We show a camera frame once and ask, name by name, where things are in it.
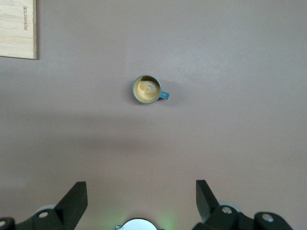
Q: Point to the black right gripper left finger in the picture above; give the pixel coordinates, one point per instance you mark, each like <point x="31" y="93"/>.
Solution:
<point x="72" y="203"/>

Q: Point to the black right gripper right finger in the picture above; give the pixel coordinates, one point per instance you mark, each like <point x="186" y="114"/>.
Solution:
<point x="206" y="201"/>

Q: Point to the teal cup with yellow inside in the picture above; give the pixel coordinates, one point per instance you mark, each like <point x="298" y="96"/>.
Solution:
<point x="146" y="89"/>

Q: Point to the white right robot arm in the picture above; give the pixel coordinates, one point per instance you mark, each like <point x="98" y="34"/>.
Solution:
<point x="139" y="225"/>

